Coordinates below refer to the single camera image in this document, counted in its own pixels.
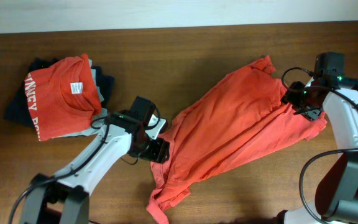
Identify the folded navy garment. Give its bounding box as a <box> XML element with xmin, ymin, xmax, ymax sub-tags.
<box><xmin>3</xmin><ymin>57</ymin><xmax>116</xmax><ymax>129</ymax></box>

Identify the folded grey garment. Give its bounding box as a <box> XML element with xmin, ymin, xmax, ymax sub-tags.
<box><xmin>61</xmin><ymin>59</ymin><xmax>114</xmax><ymax>138</ymax></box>

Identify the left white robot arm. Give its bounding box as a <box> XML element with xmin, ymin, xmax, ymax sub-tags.
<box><xmin>14</xmin><ymin>111</ymin><xmax>169</xmax><ymax>223</ymax></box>

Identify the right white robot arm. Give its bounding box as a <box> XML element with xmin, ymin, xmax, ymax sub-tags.
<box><xmin>283</xmin><ymin>76</ymin><xmax>358</xmax><ymax>223</ymax></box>

